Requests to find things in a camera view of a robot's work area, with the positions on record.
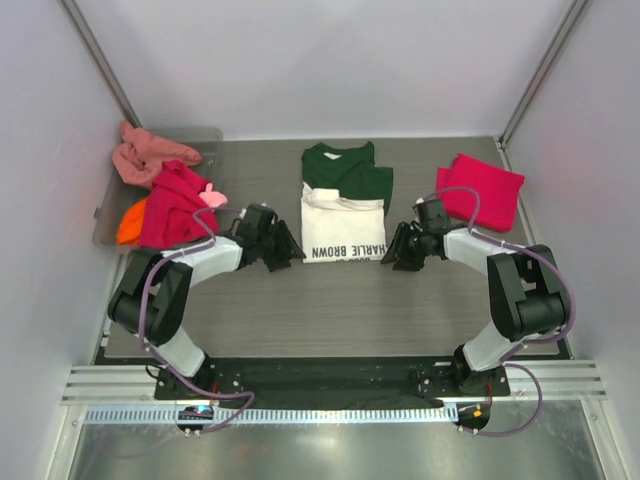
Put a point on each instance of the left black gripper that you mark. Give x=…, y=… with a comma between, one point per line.
x=287, y=247

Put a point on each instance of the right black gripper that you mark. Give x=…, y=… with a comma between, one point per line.
x=398, y=249

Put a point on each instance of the white and green t shirt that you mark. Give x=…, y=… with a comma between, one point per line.
x=344, y=201

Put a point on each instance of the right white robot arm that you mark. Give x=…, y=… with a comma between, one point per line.
x=529, y=300

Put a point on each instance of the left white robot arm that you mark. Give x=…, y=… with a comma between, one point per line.
x=151, y=298

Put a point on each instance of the light pink t shirt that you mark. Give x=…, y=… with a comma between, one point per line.
x=213, y=198

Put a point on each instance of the folded magenta t shirt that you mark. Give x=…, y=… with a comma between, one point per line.
x=498, y=190

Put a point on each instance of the crimson red t shirt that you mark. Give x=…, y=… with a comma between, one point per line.
x=174, y=213

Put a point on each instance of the grey plastic bin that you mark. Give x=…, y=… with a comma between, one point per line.
x=120, y=197

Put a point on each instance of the orange t shirt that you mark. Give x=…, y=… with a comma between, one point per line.
x=130, y=226

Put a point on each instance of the salmon pink t shirt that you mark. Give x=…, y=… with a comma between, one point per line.
x=140, y=156

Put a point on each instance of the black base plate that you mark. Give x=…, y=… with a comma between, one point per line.
x=324, y=378

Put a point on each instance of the slotted cable duct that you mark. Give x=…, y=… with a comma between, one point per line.
x=193, y=415

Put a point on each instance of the aluminium front rail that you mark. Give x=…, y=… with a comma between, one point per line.
x=130, y=384

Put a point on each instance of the right aluminium frame post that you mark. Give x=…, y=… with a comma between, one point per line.
x=559, y=41

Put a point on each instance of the aluminium frame post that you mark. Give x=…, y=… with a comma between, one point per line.
x=92, y=46
x=559, y=41

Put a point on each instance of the left aluminium frame post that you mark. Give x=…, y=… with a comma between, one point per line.
x=92, y=46

